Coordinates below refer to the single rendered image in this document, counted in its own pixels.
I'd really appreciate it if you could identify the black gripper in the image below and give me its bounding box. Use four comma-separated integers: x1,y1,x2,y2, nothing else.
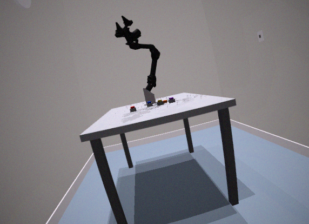
115,16,133,38

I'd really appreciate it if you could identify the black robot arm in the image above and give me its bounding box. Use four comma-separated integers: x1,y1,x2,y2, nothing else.
126,29,160,92

